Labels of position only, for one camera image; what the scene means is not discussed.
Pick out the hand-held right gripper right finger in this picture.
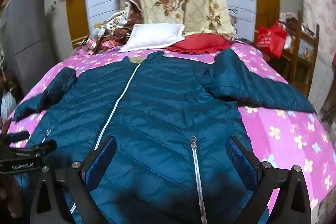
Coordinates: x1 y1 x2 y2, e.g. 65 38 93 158
225 135 315 224

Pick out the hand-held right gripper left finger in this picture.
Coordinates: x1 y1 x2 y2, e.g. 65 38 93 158
30 135 117 224

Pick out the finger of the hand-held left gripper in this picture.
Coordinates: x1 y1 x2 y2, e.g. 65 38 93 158
31 140 57 159

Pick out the teal puffer jacket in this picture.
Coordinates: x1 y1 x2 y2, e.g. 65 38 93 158
14 49 317 224

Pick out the person's left hand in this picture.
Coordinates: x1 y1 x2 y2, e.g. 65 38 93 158
0 174 24 218

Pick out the pink floral bedsheet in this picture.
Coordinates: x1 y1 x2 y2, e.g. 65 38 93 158
7 40 333 215

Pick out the grey cabinet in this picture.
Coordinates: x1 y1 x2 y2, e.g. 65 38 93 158
5 0 56 100

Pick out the red ruffled pillow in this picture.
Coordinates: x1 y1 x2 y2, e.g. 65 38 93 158
165 33 233 56

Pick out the red plastic bag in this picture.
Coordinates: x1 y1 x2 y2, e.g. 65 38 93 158
255 21 288 58

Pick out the brown floral blanket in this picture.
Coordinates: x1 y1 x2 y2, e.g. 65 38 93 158
75 0 145 55

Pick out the white pillow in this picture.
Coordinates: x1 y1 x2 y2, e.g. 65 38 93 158
119 24 186 52

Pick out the pale pink floral cloth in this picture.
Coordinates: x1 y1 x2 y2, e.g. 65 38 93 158
299 0 336 64

